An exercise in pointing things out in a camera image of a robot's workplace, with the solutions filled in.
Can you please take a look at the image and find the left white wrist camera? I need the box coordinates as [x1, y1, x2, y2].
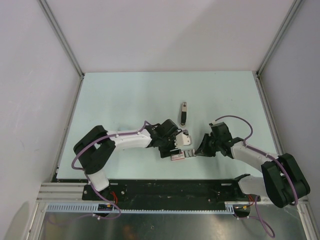
[174, 130, 192, 149]

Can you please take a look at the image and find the aluminium front frame rail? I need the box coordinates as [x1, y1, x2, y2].
[37, 184, 256, 206]

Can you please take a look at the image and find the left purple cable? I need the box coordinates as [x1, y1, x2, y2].
[47, 120, 122, 223]

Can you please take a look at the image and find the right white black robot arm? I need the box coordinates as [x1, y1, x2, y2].
[195, 122, 311, 208]

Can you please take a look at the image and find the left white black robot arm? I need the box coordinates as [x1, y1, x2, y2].
[71, 119, 184, 200]

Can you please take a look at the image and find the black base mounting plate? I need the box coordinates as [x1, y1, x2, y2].
[82, 178, 256, 203]

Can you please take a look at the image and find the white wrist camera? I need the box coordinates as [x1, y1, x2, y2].
[210, 120, 218, 125]
[174, 130, 192, 149]

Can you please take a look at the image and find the aluminium corner post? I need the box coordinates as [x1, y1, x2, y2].
[255, 0, 305, 76]
[37, 0, 84, 77]

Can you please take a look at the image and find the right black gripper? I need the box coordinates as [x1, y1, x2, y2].
[194, 133, 221, 157]

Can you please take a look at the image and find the left aluminium corner post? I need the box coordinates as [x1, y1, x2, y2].
[37, 0, 84, 77]

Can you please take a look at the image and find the right aluminium corner post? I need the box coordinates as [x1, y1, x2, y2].
[255, 0, 305, 76]

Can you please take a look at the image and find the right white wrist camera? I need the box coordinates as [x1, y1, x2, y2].
[210, 120, 218, 125]

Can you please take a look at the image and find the right aluminium side rail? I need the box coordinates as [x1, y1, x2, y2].
[252, 71, 286, 155]

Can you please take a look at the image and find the grey slotted cable duct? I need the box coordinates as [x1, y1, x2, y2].
[45, 201, 236, 215]

